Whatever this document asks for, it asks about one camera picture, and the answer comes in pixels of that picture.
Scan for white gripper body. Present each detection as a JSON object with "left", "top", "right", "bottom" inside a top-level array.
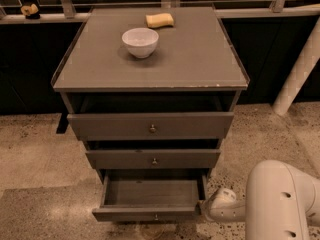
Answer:
[{"left": 201, "top": 188, "right": 245, "bottom": 222}]

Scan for grey bottom drawer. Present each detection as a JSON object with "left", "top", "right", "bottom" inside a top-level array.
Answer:
[{"left": 92, "top": 169, "right": 207, "bottom": 222}]

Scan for grey drawer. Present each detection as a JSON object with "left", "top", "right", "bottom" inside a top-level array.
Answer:
[
  {"left": 86, "top": 149, "right": 220, "bottom": 169},
  {"left": 92, "top": 169, "right": 207, "bottom": 222},
  {"left": 68, "top": 112, "right": 234, "bottom": 141}
]

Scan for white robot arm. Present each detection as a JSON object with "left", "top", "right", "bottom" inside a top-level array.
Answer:
[{"left": 201, "top": 160, "right": 320, "bottom": 240}]

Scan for grey middle drawer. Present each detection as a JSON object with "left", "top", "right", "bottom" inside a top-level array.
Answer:
[{"left": 86, "top": 149, "right": 220, "bottom": 169}]

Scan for grey top drawer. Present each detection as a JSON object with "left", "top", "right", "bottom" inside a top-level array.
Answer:
[{"left": 68, "top": 112, "right": 234, "bottom": 141}]

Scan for grey drawer cabinet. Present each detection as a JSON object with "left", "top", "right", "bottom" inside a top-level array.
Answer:
[{"left": 50, "top": 5, "right": 251, "bottom": 185}]

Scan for white ceramic bowl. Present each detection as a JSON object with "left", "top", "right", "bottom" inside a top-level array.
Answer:
[{"left": 122, "top": 28, "right": 159, "bottom": 58}]

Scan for white diagonal pipe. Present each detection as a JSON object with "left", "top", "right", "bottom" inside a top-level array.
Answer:
[{"left": 272, "top": 18, "right": 320, "bottom": 116}]

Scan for yellow sponge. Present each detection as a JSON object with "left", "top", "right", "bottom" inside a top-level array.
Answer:
[{"left": 145, "top": 13, "right": 174, "bottom": 28}]

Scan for metal window railing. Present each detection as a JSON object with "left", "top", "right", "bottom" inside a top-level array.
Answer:
[{"left": 0, "top": 0, "right": 320, "bottom": 26}]

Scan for small yellow black object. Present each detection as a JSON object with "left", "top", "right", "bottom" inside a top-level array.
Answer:
[{"left": 21, "top": 4, "right": 40, "bottom": 19}]

